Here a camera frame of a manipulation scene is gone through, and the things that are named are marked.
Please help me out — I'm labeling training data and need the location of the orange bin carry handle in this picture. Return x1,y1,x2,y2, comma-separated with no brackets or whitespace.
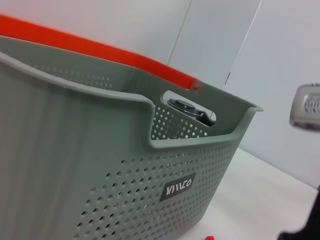
0,13,200,91

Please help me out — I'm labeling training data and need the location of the glass pitcher with black lid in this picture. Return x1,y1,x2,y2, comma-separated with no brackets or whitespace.
166,98,216,128

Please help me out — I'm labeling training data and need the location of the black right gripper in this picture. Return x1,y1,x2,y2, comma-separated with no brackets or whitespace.
278,184,320,240

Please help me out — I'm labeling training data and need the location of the thin grey background cable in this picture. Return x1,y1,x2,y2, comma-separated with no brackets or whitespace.
223,0,265,89

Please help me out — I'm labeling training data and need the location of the grey perforated storage bin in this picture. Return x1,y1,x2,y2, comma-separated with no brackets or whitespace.
0,34,265,240

